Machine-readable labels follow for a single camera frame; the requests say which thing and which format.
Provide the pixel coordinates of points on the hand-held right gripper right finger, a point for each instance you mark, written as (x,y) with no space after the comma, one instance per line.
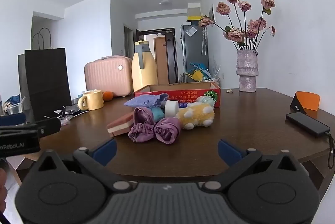
(230,152)

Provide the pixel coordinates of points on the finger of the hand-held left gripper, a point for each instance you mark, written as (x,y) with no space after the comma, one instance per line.
(49,126)

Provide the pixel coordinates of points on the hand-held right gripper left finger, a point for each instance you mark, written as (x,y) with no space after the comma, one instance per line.
(106,152)

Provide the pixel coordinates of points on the pink layered sponge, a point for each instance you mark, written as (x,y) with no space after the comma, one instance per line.
(120,125)

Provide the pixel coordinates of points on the white and yellow plush toy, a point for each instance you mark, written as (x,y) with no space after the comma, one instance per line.
(195,115)

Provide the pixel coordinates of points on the mauve satin scrunchie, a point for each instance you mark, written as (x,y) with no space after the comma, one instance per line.
(162,131)

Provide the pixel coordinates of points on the light blue plush toy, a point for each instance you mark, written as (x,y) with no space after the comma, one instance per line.
(157,114)

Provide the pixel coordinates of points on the lavender cloth pouch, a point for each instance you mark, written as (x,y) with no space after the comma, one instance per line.
(145,101)

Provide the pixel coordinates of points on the printed cardboard box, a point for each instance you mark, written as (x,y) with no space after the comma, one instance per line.
(183,97)

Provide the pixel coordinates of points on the white round plush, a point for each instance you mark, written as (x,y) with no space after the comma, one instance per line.
(171,108)

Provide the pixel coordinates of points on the pile of small wrappers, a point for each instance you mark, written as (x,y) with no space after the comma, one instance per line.
(65,115)

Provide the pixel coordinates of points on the clear plastic cup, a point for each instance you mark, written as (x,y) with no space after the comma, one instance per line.
(15,109)

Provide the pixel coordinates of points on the black paper bag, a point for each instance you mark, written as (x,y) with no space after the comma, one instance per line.
(47,80)

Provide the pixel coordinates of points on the yellow mug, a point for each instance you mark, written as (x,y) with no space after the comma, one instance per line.
(93,100)

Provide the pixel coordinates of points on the orange mandarin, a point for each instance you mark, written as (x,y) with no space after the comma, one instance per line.
(107,96)

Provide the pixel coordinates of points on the pink suitcase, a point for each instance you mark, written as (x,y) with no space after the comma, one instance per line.
(107,76)

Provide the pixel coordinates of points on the black power bank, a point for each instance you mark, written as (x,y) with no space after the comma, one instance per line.
(307,124)

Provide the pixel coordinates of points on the yellow and blue bag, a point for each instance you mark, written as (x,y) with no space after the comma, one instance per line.
(197,75)

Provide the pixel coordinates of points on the purple ribbed vase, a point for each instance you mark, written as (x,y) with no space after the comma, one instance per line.
(247,69)

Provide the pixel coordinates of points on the yellow thermos jug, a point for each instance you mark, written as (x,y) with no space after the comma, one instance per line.
(145,72)

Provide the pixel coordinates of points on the orange and black box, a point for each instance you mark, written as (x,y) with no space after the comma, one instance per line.
(308,101)

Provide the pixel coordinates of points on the grey refrigerator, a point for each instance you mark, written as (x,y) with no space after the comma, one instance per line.
(195,53)

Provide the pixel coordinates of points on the brown wooden door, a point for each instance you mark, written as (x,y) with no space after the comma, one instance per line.
(161,61)

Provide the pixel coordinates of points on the dried pink roses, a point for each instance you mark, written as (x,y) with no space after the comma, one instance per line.
(235,35)

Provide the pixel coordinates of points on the yellow and white box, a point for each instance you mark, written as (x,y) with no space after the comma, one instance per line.
(194,13)

